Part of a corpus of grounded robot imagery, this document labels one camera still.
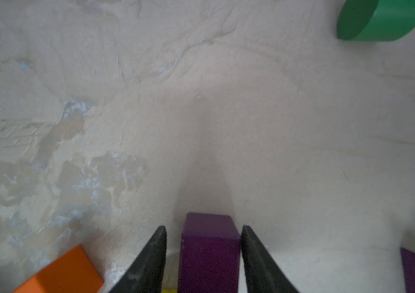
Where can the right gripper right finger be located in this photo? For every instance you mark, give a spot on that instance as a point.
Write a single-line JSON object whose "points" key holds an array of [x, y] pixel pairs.
{"points": [[262, 273]]}

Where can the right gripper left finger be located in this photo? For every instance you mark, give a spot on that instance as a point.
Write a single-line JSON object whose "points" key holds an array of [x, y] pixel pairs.
{"points": [[145, 274]]}

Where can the purple cube block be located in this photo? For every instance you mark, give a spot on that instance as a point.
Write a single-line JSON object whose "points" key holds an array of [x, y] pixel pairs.
{"points": [[210, 254]]}

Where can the yellow half-moon block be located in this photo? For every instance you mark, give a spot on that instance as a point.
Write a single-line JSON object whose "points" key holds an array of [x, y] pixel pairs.
{"points": [[169, 291]]}

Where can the orange small rectangular block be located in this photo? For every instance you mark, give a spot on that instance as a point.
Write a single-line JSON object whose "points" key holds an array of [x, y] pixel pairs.
{"points": [[72, 272]]}

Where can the green cylinder block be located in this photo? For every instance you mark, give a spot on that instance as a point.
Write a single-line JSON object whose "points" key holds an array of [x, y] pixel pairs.
{"points": [[375, 20]]}

